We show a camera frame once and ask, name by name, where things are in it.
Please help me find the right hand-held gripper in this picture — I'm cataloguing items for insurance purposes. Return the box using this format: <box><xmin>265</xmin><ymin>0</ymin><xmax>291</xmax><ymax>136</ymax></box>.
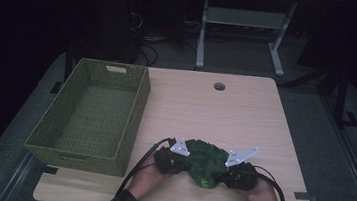
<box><xmin>220</xmin><ymin>144</ymin><xmax>262</xmax><ymax>193</ymax></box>

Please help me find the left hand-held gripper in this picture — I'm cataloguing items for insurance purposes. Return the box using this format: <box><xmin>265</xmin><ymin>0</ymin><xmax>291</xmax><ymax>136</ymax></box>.
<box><xmin>152</xmin><ymin>135</ymin><xmax>194</xmax><ymax>178</ymax></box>

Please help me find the dark green cloth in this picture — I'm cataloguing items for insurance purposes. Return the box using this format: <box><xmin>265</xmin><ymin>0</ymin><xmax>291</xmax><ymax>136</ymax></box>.
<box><xmin>179</xmin><ymin>137</ymin><xmax>232</xmax><ymax>192</ymax></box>

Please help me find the person's left hand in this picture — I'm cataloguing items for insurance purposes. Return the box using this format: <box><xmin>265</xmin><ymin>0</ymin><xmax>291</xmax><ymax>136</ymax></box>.
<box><xmin>126</xmin><ymin>151</ymin><xmax>176</xmax><ymax>201</ymax></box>

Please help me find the grey tape strip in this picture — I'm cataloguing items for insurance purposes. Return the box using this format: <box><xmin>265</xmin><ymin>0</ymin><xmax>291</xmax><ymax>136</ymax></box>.
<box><xmin>293</xmin><ymin>190</ymin><xmax>320</xmax><ymax>201</ymax></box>

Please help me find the green woven basket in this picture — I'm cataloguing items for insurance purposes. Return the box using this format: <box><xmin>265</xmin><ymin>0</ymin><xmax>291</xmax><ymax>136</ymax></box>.
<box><xmin>22</xmin><ymin>52</ymin><xmax>154</xmax><ymax>180</ymax></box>

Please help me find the black tape strip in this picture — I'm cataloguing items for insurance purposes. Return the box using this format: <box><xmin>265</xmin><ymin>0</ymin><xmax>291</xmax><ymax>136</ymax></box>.
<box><xmin>40</xmin><ymin>165</ymin><xmax>59</xmax><ymax>176</ymax></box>

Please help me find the black metal stand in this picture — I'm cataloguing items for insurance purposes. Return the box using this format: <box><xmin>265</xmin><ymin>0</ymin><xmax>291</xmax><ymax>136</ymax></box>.
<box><xmin>313</xmin><ymin>64</ymin><xmax>357</xmax><ymax>131</ymax></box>

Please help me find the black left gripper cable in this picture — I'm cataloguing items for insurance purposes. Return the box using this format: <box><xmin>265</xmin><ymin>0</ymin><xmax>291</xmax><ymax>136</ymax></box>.
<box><xmin>115</xmin><ymin>132</ymin><xmax>177</xmax><ymax>201</ymax></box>

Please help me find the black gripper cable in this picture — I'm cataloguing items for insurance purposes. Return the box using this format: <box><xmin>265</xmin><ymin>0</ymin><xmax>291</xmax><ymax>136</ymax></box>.
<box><xmin>115</xmin><ymin>132</ymin><xmax>177</xmax><ymax>201</ymax></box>
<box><xmin>248</xmin><ymin>165</ymin><xmax>292</xmax><ymax>201</ymax></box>

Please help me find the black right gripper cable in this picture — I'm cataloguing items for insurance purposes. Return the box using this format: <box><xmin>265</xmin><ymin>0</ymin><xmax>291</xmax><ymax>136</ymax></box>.
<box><xmin>248</xmin><ymin>165</ymin><xmax>292</xmax><ymax>201</ymax></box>

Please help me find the round table cable hole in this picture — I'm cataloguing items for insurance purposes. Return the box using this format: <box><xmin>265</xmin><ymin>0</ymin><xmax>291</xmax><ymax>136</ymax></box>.
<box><xmin>213</xmin><ymin>81</ymin><xmax>227</xmax><ymax>92</ymax></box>

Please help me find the tangle of floor cables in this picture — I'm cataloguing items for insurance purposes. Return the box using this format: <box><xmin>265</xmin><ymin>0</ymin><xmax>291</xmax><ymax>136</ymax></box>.
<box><xmin>126</xmin><ymin>10</ymin><xmax>203</xmax><ymax>72</ymax></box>

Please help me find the metal floor rail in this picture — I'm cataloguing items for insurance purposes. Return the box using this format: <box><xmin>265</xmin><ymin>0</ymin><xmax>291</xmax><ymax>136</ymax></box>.
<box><xmin>310</xmin><ymin>94</ymin><xmax>357</xmax><ymax>201</ymax></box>
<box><xmin>0</xmin><ymin>147</ymin><xmax>39</xmax><ymax>201</ymax></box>

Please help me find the white metal desk frame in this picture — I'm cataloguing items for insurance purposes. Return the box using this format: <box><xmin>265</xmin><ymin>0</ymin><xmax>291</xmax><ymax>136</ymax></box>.
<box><xmin>194</xmin><ymin>0</ymin><xmax>298</xmax><ymax>79</ymax></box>

